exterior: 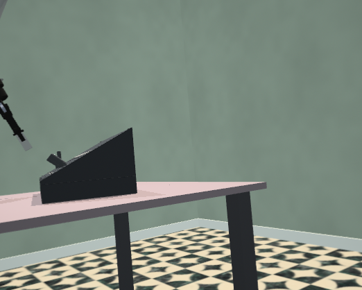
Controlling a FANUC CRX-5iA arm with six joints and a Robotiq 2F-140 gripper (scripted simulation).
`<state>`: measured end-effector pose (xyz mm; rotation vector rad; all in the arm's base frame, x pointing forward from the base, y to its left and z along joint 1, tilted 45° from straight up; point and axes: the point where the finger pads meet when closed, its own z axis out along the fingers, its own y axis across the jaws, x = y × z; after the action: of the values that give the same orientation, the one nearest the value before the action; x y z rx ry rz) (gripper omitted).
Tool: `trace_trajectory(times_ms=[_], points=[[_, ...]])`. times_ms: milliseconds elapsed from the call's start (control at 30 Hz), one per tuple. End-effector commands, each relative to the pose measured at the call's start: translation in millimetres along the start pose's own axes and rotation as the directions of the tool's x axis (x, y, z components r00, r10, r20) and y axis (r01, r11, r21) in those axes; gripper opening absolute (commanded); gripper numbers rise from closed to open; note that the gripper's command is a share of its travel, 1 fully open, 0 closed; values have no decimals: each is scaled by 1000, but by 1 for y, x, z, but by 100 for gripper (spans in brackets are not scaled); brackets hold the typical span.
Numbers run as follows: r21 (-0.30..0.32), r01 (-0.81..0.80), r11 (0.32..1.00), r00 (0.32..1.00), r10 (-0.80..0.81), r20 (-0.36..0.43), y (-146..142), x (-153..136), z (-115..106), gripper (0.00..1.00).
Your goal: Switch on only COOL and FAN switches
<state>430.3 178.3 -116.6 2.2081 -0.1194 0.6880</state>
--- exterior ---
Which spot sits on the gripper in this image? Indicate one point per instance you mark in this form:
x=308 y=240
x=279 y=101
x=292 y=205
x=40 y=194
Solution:
x=7 y=115

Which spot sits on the dark grey switch console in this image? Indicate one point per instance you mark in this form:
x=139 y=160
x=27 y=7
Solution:
x=107 y=170

